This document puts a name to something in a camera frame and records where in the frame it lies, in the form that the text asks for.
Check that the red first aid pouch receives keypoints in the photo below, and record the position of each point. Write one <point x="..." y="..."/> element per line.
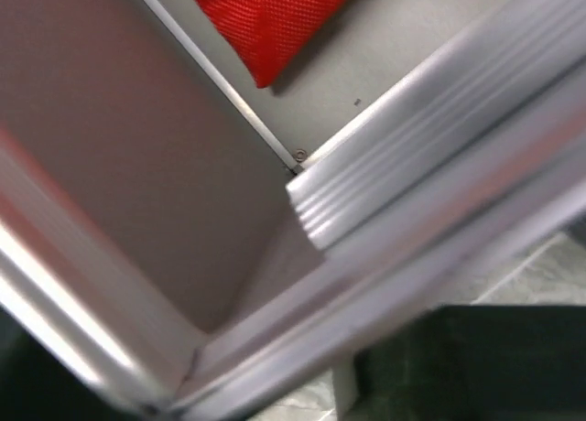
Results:
<point x="267" y="34"/>

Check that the silver metal medicine case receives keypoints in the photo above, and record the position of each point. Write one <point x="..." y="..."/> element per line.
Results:
<point x="190" y="252"/>

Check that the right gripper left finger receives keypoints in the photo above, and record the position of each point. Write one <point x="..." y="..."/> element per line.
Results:
<point x="36" y="387"/>

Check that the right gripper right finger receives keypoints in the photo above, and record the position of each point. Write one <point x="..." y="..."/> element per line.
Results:
<point x="478" y="363"/>

